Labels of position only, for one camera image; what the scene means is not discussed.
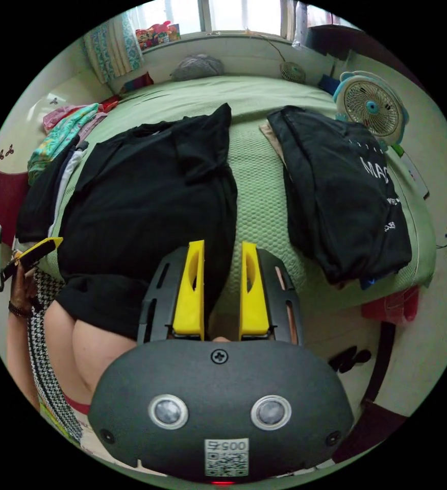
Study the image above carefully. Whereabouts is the bed with green mat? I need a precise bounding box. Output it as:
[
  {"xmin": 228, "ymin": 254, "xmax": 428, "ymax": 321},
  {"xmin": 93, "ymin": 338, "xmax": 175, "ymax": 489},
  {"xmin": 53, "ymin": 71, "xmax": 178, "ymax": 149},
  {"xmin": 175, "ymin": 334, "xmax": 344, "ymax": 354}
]
[{"xmin": 27, "ymin": 74, "xmax": 437, "ymax": 309}]

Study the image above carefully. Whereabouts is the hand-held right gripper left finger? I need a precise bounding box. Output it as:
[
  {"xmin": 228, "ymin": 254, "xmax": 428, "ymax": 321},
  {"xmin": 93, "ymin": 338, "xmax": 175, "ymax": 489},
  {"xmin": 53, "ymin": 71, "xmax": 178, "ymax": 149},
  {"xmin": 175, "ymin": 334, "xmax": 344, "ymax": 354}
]
[{"xmin": 172, "ymin": 240, "xmax": 206, "ymax": 339}]

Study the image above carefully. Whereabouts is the person's left forearm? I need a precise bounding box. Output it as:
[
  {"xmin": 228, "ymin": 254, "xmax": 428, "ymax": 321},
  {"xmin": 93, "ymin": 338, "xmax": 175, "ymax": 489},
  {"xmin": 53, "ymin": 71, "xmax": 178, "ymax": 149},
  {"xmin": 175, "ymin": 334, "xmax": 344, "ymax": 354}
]
[{"xmin": 6, "ymin": 312, "xmax": 41, "ymax": 410}]

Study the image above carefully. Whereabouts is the person's left hand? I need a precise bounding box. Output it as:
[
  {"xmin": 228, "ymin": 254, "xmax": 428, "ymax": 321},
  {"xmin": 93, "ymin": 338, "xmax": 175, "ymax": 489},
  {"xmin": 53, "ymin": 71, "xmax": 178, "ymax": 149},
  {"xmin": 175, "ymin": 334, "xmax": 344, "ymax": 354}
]
[{"xmin": 10, "ymin": 263, "xmax": 39, "ymax": 316}]

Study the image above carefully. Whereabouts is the patterned curtain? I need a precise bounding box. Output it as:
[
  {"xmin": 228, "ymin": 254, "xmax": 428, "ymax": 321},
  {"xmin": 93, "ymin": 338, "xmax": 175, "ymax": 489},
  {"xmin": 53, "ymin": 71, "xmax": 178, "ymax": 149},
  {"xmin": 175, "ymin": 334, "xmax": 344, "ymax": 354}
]
[{"xmin": 83, "ymin": 14, "xmax": 144, "ymax": 86}]

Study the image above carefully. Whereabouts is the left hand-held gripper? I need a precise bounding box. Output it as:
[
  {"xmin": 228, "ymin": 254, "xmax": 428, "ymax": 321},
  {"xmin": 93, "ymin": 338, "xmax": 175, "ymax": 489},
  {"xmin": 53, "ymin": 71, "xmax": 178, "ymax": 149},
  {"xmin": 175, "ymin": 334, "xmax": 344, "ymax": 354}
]
[{"xmin": 0, "ymin": 237, "xmax": 64, "ymax": 286}]

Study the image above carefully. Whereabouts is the grey pillow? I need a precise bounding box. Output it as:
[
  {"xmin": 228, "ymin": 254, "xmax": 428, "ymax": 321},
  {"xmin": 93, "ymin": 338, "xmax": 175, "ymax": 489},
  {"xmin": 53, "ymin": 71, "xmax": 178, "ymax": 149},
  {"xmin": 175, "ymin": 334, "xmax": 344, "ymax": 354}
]
[{"xmin": 169, "ymin": 53, "xmax": 226, "ymax": 82}]

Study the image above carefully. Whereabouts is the black t-shirt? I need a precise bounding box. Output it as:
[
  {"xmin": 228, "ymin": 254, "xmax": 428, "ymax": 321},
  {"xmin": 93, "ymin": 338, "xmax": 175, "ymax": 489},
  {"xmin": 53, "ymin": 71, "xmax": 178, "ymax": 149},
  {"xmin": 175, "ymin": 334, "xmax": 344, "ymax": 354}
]
[{"xmin": 56, "ymin": 102, "xmax": 240, "ymax": 342}]

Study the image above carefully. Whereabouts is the pile of colourful clothes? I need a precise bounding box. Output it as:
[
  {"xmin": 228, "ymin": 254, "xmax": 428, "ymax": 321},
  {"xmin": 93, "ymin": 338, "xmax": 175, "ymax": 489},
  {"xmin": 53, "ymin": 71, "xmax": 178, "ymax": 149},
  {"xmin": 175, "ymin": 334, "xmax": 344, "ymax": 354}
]
[{"xmin": 16, "ymin": 102, "xmax": 110, "ymax": 243}]

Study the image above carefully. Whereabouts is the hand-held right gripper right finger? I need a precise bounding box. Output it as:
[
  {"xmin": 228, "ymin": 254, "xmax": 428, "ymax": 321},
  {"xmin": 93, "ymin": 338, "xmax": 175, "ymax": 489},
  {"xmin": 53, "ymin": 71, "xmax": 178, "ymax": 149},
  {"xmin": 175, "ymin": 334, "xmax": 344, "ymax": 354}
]
[{"xmin": 239, "ymin": 241, "xmax": 271, "ymax": 339}]

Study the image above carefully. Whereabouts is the window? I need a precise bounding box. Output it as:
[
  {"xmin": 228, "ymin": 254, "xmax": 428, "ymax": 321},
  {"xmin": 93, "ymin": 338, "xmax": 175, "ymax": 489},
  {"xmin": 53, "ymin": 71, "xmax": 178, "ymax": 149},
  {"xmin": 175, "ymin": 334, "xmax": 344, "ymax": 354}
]
[{"xmin": 131, "ymin": 0, "xmax": 297, "ymax": 51}]

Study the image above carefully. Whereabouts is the red bag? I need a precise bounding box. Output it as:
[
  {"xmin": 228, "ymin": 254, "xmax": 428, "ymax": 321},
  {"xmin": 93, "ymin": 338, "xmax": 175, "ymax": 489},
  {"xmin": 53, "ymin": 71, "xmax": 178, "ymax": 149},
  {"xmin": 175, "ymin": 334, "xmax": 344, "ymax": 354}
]
[{"xmin": 360, "ymin": 286, "xmax": 420, "ymax": 327}]

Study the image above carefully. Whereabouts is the person's body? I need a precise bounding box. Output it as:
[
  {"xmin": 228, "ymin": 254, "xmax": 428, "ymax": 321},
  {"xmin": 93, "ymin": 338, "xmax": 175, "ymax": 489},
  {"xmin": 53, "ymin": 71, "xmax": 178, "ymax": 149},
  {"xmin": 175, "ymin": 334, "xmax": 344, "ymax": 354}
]
[{"xmin": 26, "ymin": 267, "xmax": 144, "ymax": 454}]

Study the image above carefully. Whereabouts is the pile of dark clothes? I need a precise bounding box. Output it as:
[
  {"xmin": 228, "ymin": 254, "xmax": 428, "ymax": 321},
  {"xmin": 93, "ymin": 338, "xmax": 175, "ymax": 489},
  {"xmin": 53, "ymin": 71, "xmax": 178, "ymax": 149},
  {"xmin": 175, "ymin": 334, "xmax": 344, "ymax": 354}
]
[{"xmin": 259, "ymin": 105, "xmax": 414, "ymax": 290}]

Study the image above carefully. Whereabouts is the white and blue fan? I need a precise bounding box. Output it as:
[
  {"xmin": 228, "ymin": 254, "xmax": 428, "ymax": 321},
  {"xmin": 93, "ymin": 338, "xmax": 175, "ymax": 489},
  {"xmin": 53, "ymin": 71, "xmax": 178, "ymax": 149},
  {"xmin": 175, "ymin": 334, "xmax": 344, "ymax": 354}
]
[{"xmin": 332, "ymin": 70, "xmax": 410, "ymax": 151}]

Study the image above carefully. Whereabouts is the small green fan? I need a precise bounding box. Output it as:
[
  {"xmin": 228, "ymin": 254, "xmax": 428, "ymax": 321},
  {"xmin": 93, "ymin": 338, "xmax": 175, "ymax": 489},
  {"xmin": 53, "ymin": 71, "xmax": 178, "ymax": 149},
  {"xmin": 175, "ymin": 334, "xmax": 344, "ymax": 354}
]
[{"xmin": 279, "ymin": 61, "xmax": 307, "ymax": 85}]

